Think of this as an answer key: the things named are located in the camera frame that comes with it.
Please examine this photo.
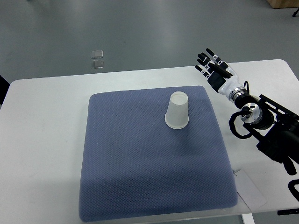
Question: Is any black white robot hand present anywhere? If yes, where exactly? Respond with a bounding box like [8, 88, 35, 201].
[195, 48, 248, 102]

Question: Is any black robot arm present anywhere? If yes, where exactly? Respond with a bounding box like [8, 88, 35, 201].
[228, 93, 299, 175]

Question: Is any white paper cup on cushion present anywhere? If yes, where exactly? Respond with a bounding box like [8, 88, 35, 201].
[164, 91, 189, 129]

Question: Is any wooden box corner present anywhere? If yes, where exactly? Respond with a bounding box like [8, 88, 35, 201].
[267, 0, 299, 9]

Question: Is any black tripod foot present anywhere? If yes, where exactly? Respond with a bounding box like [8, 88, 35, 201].
[292, 8, 299, 17]

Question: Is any white paper tag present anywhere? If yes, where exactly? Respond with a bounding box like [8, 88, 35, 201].
[234, 169, 267, 211]

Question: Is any blue mesh cushion pad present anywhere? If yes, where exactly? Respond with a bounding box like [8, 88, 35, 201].
[79, 86, 238, 222]

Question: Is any lower clear floor tile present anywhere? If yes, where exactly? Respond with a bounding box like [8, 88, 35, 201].
[92, 60, 104, 69]

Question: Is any clear floor tile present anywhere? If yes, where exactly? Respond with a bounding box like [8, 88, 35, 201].
[91, 50, 104, 58]
[92, 60, 104, 69]

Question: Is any upper clear floor tile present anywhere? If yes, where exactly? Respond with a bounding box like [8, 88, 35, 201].
[91, 50, 104, 58]

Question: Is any white table leg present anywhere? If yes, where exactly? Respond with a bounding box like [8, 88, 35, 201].
[241, 213, 255, 224]

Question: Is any black table control panel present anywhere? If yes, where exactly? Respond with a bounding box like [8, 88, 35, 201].
[277, 209, 299, 216]

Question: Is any dark object left edge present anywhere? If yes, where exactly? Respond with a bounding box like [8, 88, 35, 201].
[0, 76, 10, 105]

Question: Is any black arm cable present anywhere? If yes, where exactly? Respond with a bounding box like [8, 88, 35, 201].
[228, 111, 253, 139]

